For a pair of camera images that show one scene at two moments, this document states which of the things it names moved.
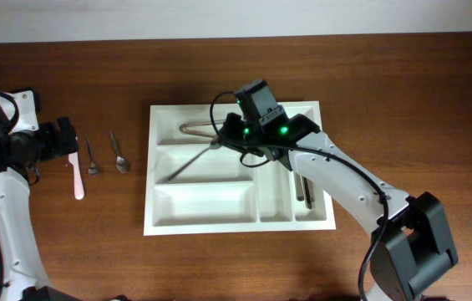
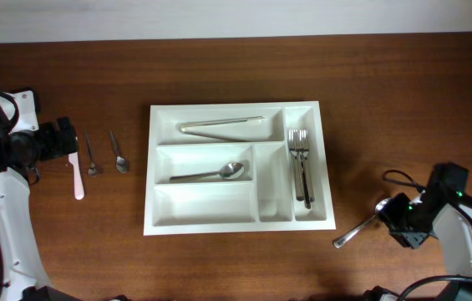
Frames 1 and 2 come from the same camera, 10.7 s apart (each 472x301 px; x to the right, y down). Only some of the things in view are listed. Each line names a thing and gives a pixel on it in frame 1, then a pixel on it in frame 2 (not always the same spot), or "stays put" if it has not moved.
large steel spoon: x=215 y=145 to x=230 y=170
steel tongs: x=196 y=123 stays put
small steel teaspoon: x=121 y=161 stays put
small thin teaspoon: x=93 y=170 stays put
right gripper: x=231 y=120 to x=388 y=212
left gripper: x=58 y=145 stays put
